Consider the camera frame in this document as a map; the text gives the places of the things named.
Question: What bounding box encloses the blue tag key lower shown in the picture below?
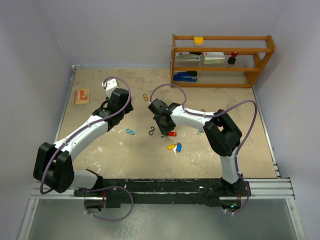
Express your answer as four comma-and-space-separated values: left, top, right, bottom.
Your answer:
173, 142, 182, 155

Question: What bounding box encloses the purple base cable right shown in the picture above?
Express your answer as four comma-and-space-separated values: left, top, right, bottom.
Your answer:
223, 172, 251, 216

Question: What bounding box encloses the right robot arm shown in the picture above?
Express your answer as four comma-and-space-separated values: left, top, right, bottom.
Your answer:
148, 98, 242, 196

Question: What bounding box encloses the orange carabiner far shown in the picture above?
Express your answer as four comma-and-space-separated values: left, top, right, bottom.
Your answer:
142, 93, 149, 102

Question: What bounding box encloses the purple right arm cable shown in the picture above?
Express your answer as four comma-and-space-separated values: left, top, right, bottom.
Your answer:
149, 83, 258, 201

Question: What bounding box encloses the blue black stapler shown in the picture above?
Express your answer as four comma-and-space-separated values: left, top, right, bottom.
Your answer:
173, 70, 198, 82

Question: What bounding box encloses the black base frame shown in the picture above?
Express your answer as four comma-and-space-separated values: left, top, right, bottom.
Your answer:
74, 177, 251, 210

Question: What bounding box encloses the red tag key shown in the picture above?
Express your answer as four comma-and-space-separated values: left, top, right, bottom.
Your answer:
161, 131, 177, 138

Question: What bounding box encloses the orange small notebook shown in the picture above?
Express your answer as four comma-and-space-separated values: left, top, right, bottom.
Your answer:
73, 88, 90, 105

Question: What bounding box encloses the wooden shelf rack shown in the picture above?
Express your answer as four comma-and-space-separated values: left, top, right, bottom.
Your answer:
170, 35, 276, 88

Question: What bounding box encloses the yellow tag key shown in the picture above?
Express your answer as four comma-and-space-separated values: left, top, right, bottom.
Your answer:
166, 144, 176, 150

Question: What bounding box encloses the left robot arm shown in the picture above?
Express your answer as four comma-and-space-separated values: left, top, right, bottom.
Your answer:
33, 87, 133, 196

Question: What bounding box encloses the green tag key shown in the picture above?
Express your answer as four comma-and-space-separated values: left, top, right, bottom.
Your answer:
191, 130, 203, 135

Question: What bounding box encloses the aluminium rail frame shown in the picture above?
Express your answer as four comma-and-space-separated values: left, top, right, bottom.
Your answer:
17, 64, 305, 240

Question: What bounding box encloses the white grey stapler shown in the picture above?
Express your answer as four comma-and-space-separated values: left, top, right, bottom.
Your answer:
174, 51, 202, 62

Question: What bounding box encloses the yellow block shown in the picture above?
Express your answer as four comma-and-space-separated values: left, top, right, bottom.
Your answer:
193, 36, 204, 47

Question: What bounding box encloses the teal carabiner left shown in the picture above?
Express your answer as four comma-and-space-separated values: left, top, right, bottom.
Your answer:
125, 128, 136, 135

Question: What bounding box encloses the white red box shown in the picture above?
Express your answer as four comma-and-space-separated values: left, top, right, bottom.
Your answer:
202, 52, 225, 65

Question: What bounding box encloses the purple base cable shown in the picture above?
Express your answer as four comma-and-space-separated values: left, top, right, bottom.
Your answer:
223, 172, 251, 216
83, 186, 136, 222

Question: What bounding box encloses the black carabiner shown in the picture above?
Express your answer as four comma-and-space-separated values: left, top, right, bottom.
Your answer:
148, 126, 155, 136

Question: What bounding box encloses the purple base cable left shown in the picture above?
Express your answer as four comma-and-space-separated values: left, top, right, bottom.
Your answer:
83, 186, 136, 222

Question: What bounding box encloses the red black stamp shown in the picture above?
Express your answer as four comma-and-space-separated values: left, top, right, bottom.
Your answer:
227, 52, 239, 65

